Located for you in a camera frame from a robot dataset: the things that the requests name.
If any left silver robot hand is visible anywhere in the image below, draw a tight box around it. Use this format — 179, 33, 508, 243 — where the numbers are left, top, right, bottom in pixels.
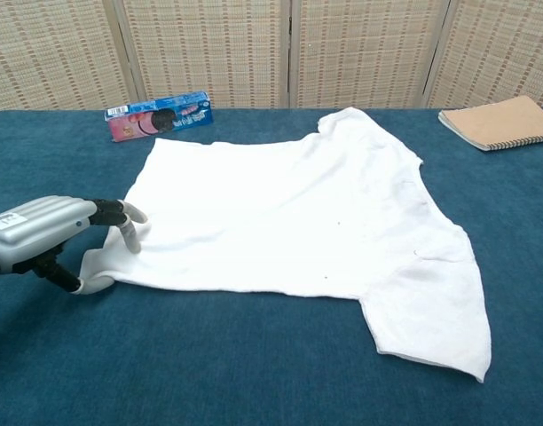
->
0, 194, 149, 297

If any white cloth garment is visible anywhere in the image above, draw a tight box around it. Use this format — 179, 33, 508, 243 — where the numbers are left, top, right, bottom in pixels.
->
78, 106, 493, 383

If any blue cookie box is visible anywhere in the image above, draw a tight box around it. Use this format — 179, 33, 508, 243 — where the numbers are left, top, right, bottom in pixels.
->
104, 91, 214, 143

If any blue table cloth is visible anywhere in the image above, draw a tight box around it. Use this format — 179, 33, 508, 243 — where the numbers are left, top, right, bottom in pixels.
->
0, 106, 543, 426

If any bamboo folding screen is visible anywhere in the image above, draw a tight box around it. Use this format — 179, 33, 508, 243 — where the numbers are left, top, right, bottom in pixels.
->
0, 0, 543, 114

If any brown spiral notebook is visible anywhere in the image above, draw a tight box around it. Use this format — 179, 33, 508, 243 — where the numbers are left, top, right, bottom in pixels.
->
437, 94, 543, 154

